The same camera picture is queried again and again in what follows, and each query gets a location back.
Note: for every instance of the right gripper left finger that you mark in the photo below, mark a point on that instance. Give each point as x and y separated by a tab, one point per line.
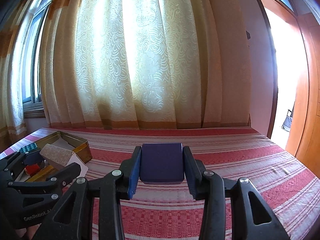
72	216

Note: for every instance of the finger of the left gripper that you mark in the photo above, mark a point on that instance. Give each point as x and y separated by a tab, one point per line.
16	162
41	189

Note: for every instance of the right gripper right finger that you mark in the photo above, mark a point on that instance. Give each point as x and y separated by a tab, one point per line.
252	218

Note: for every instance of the red toy block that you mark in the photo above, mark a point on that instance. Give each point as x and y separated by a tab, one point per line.
31	170

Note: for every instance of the white cardboard box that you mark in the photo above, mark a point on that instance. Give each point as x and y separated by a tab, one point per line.
60	157

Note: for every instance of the teal toy brick block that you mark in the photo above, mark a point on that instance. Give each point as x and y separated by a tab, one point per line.
29	148

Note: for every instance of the purple cube block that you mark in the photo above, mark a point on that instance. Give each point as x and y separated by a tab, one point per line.
162	163

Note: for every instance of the person's left hand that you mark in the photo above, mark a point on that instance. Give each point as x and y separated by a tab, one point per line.
27	233

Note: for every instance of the gold metal tin tray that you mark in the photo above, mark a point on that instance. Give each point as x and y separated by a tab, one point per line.
61	139

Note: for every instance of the pink striped bedspread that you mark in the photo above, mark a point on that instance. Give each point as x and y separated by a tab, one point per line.
163	211

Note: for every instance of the orange wooden door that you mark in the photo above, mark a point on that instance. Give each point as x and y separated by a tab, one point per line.
298	59

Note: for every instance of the left side curtain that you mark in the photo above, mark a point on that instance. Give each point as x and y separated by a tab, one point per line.
12	122

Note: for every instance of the cream patterned curtain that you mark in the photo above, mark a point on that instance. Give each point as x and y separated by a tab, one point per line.
145	64

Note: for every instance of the window frame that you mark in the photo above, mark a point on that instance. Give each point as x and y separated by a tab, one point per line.
31	90

